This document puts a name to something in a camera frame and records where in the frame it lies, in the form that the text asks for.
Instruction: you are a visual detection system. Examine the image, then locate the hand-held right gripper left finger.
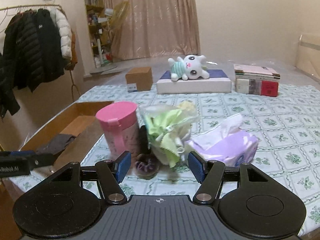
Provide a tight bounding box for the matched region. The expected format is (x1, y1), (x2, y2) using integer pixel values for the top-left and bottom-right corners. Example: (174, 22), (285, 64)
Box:
(46, 151), (132, 205)

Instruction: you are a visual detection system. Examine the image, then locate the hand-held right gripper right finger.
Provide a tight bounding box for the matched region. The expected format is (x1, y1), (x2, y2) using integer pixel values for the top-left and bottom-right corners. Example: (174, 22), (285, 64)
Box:
(187, 151), (273, 205)

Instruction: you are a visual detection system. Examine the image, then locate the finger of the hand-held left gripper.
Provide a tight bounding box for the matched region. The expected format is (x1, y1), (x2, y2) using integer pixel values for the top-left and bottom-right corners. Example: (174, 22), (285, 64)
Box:
(28, 154), (54, 168)
(0, 151), (36, 157)

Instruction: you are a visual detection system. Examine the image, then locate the grey cloth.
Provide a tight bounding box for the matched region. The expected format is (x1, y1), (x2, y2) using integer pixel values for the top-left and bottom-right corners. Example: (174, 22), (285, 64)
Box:
(36, 134), (77, 156)

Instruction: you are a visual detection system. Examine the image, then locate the white cloth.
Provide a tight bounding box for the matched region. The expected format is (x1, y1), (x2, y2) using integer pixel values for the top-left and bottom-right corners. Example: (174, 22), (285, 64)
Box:
(139, 104), (198, 166)

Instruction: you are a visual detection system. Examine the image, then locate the light green cloth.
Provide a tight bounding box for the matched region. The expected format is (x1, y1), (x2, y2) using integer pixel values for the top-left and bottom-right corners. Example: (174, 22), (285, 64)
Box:
(144, 109), (196, 168)

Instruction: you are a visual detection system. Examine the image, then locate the pink lidded cup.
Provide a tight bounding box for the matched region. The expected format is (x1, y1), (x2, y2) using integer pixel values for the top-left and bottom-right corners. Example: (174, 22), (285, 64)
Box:
(95, 101), (140, 161)

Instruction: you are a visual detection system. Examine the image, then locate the purple tissue pack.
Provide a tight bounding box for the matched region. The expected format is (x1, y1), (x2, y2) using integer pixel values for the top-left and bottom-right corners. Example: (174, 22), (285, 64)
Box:
(185, 113), (259, 168)

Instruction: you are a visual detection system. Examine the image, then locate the green floral printed sheet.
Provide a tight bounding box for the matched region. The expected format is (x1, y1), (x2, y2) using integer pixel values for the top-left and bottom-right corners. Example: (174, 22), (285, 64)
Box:
(22, 84), (320, 235)

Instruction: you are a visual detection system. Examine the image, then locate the white flat box blue top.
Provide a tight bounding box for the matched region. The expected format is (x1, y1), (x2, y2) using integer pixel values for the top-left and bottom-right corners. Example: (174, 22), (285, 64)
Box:
(156, 69), (232, 95)

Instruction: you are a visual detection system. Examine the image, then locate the small closed cardboard box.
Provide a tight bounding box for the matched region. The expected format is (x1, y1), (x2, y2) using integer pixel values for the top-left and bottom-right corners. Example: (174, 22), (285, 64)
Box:
(125, 67), (153, 92)

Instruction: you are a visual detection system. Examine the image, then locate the black puffer jacket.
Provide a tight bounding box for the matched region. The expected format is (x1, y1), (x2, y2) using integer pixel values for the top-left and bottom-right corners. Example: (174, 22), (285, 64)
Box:
(0, 11), (42, 118)

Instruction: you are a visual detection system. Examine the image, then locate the white plush toy striped shirt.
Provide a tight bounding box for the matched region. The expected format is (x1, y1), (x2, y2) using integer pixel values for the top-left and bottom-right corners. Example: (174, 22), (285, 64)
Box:
(167, 54), (210, 81)

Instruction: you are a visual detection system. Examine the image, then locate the thin white green book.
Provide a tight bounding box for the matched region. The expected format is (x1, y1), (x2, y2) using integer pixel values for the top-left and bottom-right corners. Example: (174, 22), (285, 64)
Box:
(235, 72), (280, 81)

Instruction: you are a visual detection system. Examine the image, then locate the black hooded jacket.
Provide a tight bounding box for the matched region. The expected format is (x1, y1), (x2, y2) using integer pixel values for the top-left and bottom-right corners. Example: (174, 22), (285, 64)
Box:
(31, 8), (67, 93)

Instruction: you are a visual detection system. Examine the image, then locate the brown jacket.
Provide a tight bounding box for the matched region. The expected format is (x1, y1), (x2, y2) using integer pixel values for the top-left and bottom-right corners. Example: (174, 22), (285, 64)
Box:
(65, 29), (78, 71)

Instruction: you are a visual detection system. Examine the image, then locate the white puffer jacket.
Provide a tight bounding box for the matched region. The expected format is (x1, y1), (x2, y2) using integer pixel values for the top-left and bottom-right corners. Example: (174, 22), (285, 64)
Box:
(48, 7), (73, 58)

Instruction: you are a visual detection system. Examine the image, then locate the standing fan with yellow cover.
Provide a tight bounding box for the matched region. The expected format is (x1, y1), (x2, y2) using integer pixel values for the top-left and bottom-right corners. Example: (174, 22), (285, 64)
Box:
(89, 1), (131, 75)

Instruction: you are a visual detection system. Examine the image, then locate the bamboo clothes rack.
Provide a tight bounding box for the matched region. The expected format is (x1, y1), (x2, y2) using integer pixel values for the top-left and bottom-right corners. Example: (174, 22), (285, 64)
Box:
(0, 4), (78, 101)

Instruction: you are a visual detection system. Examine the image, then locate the beige curtain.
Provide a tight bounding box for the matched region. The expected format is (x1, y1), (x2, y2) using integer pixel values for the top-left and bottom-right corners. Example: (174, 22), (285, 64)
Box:
(101, 0), (201, 61)

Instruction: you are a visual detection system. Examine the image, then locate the yellow bookshelf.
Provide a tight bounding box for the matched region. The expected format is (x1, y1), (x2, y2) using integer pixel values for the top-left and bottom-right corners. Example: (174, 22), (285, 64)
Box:
(83, 0), (116, 68)

